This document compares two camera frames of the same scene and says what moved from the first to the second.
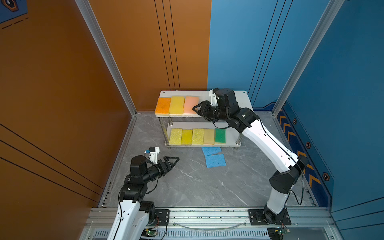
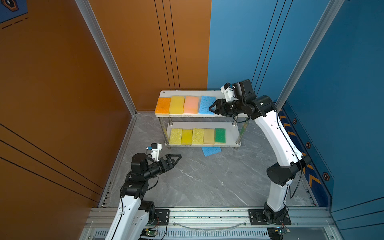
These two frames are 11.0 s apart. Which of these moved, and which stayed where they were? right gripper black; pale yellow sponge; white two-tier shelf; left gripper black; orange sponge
Moved: right gripper black
Stayed: orange sponge; white two-tier shelf; pale yellow sponge; left gripper black
